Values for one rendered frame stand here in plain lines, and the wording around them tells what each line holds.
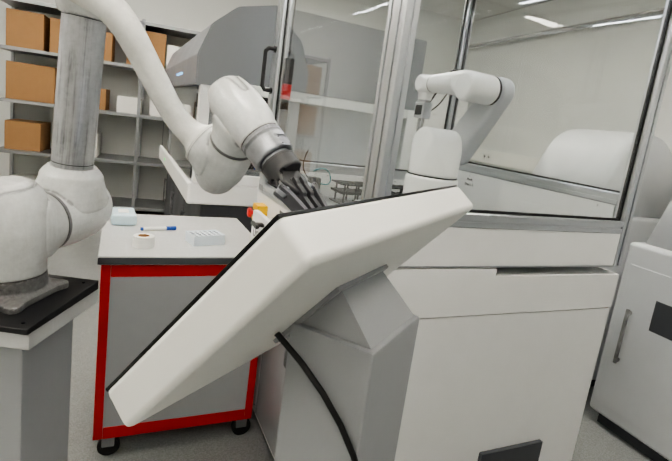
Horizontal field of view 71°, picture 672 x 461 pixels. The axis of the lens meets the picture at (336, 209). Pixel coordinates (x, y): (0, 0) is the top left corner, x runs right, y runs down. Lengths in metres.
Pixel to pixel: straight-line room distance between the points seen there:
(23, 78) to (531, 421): 4.94
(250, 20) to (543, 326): 1.78
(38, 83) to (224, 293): 5.02
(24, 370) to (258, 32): 1.70
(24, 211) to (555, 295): 1.44
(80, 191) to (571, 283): 1.43
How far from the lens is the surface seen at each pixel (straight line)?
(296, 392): 0.65
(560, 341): 1.73
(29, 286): 1.30
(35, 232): 1.27
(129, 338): 1.82
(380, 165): 1.12
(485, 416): 1.64
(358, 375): 0.59
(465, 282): 1.36
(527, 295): 1.53
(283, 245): 0.38
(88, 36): 1.35
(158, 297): 1.76
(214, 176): 1.09
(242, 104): 0.97
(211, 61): 2.35
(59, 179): 1.38
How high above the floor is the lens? 1.27
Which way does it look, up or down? 10 degrees down
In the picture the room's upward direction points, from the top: 8 degrees clockwise
